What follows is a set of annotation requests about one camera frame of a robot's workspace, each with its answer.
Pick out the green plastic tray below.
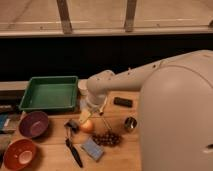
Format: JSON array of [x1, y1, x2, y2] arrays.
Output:
[[19, 76, 78, 111]]

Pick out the blue sponge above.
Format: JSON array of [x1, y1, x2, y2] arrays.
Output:
[[81, 138, 104, 162]]

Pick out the wooden utensils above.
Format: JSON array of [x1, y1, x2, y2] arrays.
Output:
[[99, 97, 108, 116]]

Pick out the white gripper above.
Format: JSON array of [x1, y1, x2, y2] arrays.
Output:
[[79, 93, 106, 124]]

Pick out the black rectangular block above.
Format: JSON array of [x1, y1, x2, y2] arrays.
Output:
[[113, 97, 133, 107]]

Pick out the bunch of dark grapes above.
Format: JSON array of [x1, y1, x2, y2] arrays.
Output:
[[92, 132, 122, 146]]

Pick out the small black grey object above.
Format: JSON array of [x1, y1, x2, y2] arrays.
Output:
[[65, 120, 79, 133]]

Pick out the black handled knife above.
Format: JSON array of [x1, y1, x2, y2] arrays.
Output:
[[65, 138, 83, 168]]

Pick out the orange bowl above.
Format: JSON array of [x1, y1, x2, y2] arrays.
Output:
[[3, 139, 37, 171]]

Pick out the purple bowl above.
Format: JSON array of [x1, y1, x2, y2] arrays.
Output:
[[19, 111, 49, 138]]

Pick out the yellow red apple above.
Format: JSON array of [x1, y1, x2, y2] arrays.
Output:
[[80, 120, 94, 133]]

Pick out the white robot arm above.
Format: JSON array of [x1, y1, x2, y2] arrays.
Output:
[[86, 50, 213, 171]]

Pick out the white paper cup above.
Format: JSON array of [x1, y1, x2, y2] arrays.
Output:
[[78, 79, 87, 96]]

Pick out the small metal cup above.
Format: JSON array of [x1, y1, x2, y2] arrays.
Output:
[[124, 117, 137, 132]]

